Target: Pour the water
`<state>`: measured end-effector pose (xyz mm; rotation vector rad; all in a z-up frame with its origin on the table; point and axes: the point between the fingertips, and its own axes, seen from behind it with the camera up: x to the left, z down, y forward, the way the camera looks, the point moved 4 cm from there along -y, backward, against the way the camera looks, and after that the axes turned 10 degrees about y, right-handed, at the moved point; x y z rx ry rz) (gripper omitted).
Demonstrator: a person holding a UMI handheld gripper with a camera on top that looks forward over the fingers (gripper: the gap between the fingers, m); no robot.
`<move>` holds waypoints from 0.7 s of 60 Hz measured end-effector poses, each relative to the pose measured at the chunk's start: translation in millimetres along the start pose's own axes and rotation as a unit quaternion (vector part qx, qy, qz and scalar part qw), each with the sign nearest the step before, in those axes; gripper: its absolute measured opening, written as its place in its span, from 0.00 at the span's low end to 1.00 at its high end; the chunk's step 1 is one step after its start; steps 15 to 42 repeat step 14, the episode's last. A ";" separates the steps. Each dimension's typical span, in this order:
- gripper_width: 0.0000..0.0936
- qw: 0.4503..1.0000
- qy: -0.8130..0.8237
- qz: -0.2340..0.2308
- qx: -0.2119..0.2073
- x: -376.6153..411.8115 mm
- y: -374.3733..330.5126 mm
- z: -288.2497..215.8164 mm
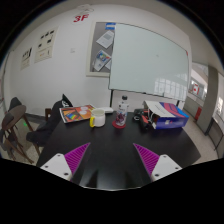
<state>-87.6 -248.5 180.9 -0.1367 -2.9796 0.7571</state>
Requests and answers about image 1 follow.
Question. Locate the large standing whiteboard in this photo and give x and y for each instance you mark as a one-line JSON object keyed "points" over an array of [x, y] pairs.
{"points": [[146, 60]]}

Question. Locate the flat round red coaster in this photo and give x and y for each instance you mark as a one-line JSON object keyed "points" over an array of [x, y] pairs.
{"points": [[115, 125]]}

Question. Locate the grey wall notice board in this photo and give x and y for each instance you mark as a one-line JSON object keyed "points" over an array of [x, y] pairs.
{"points": [[100, 50]]}

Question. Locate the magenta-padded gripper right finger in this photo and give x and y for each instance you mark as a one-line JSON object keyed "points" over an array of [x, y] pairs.
{"points": [[165, 166]]}

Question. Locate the blue and red cardboard box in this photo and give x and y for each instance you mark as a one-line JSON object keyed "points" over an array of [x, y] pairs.
{"points": [[170, 116]]}

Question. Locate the small white wall poster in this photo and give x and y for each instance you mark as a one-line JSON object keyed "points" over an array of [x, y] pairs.
{"points": [[26, 57]]}

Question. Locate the group of wooden chairs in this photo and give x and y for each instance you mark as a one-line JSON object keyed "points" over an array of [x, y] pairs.
{"points": [[13, 116]]}

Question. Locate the flat white case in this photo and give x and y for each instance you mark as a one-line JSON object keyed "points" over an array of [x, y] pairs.
{"points": [[107, 110]]}

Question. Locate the clear black-capped drink bottle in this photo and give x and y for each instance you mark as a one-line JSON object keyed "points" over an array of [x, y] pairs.
{"points": [[121, 111]]}

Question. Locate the black and red handheld device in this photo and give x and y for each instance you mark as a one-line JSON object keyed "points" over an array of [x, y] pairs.
{"points": [[143, 119]]}

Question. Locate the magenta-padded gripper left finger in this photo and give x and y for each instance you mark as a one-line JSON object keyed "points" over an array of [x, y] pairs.
{"points": [[58, 165]]}

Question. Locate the red fire extinguisher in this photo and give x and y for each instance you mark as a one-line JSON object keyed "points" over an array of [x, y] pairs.
{"points": [[198, 114]]}

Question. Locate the colourful printed book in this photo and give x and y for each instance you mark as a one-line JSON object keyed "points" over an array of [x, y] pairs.
{"points": [[75, 114]]}

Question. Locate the red wall sign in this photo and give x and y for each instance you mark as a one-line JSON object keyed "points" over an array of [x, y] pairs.
{"points": [[80, 18]]}

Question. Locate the large white wall poster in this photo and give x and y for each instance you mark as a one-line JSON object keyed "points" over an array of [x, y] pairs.
{"points": [[45, 45]]}

